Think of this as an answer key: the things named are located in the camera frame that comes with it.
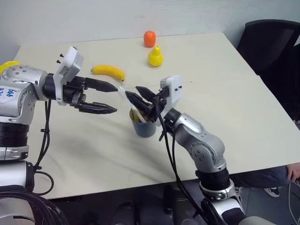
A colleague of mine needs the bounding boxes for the silver robot torso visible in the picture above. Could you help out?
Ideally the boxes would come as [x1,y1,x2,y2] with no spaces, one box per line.
[236,215,300,225]

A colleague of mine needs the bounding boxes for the thin white cable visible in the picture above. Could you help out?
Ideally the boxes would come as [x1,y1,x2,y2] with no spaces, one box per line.
[288,180,300,224]

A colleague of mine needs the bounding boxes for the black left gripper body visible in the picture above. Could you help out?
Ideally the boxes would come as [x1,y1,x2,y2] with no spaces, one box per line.
[61,75,88,111]

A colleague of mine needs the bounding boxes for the person's blue jeans leg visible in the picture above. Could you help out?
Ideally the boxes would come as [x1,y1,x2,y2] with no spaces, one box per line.
[230,164,295,189]

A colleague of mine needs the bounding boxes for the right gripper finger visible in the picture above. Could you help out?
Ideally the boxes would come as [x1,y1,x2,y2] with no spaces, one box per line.
[125,91,153,118]
[135,86,158,103]

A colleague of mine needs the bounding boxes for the yellow toy pear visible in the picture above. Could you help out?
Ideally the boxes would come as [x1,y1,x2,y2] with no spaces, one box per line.
[147,45,164,68]

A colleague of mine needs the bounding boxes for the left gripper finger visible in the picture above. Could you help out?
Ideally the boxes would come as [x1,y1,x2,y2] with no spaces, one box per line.
[84,77,118,93]
[78,101,118,115]

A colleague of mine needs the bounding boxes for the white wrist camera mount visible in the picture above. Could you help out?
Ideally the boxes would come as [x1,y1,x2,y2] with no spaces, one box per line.
[56,45,85,106]
[159,75,184,128]

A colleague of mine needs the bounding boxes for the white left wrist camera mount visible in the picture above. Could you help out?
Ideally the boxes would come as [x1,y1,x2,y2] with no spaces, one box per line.
[56,45,85,106]

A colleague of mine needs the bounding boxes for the yellow toy fruit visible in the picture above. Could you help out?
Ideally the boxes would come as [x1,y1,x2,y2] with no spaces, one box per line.
[0,60,21,74]

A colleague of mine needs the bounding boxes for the person's bare hand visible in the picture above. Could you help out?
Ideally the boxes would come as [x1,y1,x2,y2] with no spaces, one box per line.
[286,163,300,181]

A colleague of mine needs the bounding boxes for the white and dark sneaker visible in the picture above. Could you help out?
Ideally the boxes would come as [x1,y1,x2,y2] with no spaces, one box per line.
[263,186,281,198]

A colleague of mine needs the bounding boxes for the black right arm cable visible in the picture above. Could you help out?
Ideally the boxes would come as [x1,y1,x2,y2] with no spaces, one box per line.
[153,97,213,225]

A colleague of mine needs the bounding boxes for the person's dark upper clothing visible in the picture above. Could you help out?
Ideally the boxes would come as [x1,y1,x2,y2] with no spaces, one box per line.
[256,44,300,123]

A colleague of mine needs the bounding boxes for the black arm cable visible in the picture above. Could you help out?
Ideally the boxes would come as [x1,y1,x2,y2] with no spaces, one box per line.
[32,98,55,195]
[153,97,213,225]

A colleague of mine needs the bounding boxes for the orange toy pepper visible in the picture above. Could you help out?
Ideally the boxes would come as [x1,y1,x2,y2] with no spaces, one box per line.
[143,30,157,48]

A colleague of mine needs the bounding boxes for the blue mug with yellow inside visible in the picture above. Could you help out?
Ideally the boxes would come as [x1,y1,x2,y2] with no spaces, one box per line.
[129,107,157,138]

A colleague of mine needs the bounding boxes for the black cable bundle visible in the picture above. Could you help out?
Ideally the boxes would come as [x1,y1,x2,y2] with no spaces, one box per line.
[0,184,69,225]

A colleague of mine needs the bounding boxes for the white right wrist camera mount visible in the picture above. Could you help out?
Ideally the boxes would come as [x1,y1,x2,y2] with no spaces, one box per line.
[159,75,184,128]

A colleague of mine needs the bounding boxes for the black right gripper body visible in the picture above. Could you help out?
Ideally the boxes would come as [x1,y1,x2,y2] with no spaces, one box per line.
[147,86,170,124]

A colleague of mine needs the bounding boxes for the black office chair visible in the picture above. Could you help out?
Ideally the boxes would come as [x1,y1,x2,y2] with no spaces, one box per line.
[236,19,300,77]

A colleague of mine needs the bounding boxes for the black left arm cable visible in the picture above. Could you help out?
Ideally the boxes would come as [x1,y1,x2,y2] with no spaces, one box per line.
[32,98,55,195]

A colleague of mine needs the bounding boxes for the yellow toy banana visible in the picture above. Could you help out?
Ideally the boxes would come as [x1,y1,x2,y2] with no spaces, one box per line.
[90,64,126,83]

